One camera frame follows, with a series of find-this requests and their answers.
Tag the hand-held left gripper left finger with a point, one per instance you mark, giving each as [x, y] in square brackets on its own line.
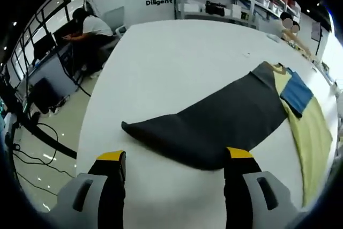
[107, 194]

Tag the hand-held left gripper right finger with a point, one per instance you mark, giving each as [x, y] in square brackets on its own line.
[241, 194]

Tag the yellow blue grey garment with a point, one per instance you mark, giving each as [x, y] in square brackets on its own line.
[214, 127]

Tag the black tripod stand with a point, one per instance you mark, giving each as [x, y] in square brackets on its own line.
[53, 141]

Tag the black computer tower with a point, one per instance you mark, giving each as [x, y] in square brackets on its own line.
[44, 95]

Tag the grey office desk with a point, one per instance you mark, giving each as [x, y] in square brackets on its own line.
[48, 70]

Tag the white crumpled cloth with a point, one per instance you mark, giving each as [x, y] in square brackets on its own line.
[274, 37]

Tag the black computer monitor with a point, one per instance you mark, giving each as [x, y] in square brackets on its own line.
[62, 35]
[44, 46]

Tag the grey office chair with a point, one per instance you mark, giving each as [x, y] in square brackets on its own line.
[113, 17]

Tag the white box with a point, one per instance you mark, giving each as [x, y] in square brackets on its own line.
[192, 7]
[236, 10]

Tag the white folding stand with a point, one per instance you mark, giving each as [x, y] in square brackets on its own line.
[91, 3]

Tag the grey metal shelf unit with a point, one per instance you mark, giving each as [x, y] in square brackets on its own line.
[241, 1]

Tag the black camera stand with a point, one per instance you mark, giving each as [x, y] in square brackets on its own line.
[316, 32]

